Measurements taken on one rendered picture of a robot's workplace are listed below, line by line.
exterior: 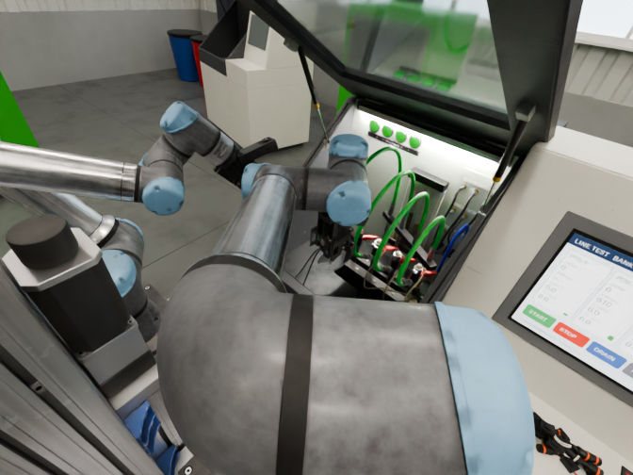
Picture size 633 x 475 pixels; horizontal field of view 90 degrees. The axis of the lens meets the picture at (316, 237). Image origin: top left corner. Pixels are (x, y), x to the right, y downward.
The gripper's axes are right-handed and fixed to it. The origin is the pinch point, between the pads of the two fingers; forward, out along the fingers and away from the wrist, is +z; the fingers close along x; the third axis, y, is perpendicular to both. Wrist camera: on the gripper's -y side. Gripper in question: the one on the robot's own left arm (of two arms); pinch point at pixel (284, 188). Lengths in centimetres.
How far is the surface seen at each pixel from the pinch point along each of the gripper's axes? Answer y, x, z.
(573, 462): 15, 79, 56
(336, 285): 18, -6, 52
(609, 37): -322, -65, 255
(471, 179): -39, 23, 44
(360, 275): 8.6, 7.8, 43.6
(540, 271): -19, 55, 40
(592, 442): 9, 79, 65
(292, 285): 25.3, -3.3, 28.4
